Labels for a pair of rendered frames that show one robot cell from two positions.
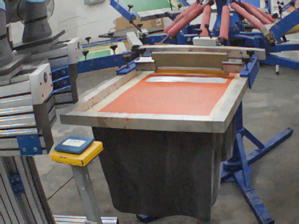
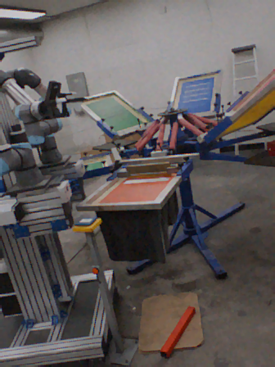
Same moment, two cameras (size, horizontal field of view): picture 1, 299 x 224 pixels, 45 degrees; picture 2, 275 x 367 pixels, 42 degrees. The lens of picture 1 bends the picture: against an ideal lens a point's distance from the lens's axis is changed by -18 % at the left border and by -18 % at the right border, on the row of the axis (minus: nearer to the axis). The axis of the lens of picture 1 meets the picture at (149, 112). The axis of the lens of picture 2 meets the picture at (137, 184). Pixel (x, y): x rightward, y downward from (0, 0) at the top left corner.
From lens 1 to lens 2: 0.89 m
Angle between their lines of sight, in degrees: 2
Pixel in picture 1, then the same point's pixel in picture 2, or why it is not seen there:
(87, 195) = (94, 248)
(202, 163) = (154, 225)
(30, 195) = (55, 260)
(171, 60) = (137, 169)
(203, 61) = (155, 169)
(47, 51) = (62, 169)
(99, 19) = (89, 127)
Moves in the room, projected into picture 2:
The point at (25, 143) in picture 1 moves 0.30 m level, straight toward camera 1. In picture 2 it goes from (56, 224) to (67, 242)
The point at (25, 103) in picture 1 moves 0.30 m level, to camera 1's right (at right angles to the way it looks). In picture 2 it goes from (56, 202) to (109, 192)
